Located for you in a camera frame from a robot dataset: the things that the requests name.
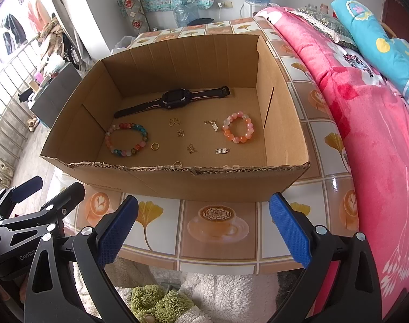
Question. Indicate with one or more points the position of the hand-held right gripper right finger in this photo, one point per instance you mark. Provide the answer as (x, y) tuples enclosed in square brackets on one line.
[(290, 232)]

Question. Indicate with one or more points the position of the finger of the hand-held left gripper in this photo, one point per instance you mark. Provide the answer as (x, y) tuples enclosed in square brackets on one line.
[(27, 188), (69, 195)]

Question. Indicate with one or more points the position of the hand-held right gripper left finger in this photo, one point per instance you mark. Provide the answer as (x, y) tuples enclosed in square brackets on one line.
[(118, 232)]

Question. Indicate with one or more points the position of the brown cardboard box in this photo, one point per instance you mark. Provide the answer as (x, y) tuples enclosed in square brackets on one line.
[(224, 185)]

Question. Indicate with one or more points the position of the silver abacus charm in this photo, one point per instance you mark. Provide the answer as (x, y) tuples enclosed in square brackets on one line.
[(221, 151)]

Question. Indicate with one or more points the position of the gold butterfly charm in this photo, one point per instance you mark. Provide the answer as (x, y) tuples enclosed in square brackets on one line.
[(191, 148)]

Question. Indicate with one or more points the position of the gold flower charm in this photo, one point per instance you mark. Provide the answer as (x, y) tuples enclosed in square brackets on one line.
[(180, 133)]

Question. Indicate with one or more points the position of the beige shoe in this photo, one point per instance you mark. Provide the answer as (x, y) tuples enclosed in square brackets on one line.
[(32, 124)]

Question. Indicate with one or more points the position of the tile print table cover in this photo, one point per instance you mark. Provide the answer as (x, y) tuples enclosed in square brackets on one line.
[(217, 242)]

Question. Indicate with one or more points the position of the green fuzzy cloth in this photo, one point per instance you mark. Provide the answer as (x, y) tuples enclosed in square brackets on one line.
[(157, 304)]

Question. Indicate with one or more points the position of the metal balcony railing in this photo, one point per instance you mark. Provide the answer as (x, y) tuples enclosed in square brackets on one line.
[(9, 107)]

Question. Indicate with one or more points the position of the white fluffy garment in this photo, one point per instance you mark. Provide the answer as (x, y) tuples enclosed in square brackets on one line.
[(217, 296)]

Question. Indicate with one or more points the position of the grey cabinet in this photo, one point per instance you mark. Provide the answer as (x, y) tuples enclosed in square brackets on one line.
[(56, 94)]

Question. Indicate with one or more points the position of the pink floral blanket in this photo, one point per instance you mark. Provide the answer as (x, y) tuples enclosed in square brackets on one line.
[(376, 134)]

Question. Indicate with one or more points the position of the black wrist watch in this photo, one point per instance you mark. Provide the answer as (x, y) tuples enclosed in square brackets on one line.
[(172, 99)]

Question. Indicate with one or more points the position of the dark hanging garment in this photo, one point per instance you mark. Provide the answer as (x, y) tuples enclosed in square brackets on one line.
[(14, 32)]

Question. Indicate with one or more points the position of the brown patterned bag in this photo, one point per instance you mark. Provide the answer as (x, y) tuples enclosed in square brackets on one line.
[(51, 32)]

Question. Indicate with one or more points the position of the pink hanging garment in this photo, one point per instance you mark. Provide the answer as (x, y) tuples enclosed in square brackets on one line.
[(37, 10)]

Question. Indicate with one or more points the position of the grey patterned cushion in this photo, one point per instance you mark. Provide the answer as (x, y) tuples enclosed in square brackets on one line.
[(133, 10)]

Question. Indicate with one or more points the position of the blue cartoon pillow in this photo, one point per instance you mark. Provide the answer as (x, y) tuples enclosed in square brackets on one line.
[(369, 37)]

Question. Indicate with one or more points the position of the lace trimmed patterned pillow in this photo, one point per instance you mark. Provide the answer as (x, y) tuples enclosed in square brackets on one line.
[(325, 23)]

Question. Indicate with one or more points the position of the clear plastic bag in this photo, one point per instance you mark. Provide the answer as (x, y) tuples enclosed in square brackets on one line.
[(186, 15)]

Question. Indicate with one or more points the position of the white water dispenser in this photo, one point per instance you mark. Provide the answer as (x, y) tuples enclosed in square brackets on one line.
[(255, 10)]

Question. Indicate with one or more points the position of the brown door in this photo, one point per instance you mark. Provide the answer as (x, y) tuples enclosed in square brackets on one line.
[(399, 10)]

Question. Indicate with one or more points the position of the white wall socket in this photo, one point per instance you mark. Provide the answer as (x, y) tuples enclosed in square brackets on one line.
[(225, 5)]

